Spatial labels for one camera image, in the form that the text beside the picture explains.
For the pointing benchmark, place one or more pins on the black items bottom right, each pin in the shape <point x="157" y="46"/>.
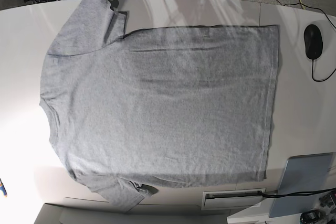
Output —
<point x="324" y="213"/>

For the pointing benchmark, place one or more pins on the grey laptop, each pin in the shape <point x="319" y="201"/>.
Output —
<point x="302" y="173"/>

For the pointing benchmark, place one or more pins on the blue orange object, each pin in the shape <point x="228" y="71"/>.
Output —
<point x="2" y="189"/>

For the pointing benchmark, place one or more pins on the grey T-shirt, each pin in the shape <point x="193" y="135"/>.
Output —
<point x="171" y="107"/>

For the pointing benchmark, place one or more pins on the black computer mouse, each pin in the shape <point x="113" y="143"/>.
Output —
<point x="313" y="42"/>

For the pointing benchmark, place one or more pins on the white cable grommet tray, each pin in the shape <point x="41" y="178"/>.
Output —
<point x="231" y="199"/>

